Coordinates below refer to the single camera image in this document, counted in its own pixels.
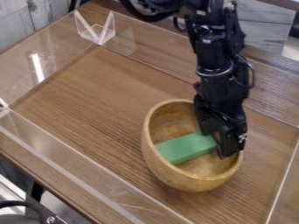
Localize brown wooden bowl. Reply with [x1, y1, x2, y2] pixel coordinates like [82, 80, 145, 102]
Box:
[141, 99, 243, 193]

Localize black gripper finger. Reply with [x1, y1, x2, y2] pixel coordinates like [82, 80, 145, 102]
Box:
[193, 102, 221, 135]
[215, 117, 248, 159]

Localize green rectangular block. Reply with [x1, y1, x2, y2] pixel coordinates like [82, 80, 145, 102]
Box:
[155, 131, 217, 165]

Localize black cable near floor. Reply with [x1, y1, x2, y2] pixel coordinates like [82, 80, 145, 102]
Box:
[0, 199, 40, 224]

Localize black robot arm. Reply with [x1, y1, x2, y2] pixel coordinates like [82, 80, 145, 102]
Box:
[119, 0, 255, 158]

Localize clear acrylic tray wall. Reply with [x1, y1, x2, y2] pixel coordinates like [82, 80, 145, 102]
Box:
[0, 9, 299, 224]

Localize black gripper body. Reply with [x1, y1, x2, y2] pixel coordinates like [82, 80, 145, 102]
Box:
[192, 59, 251, 138]

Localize black table leg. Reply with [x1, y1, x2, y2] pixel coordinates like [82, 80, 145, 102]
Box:
[28, 182, 44, 202]

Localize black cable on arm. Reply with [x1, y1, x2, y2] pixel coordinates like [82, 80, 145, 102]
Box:
[232, 54, 257, 89]

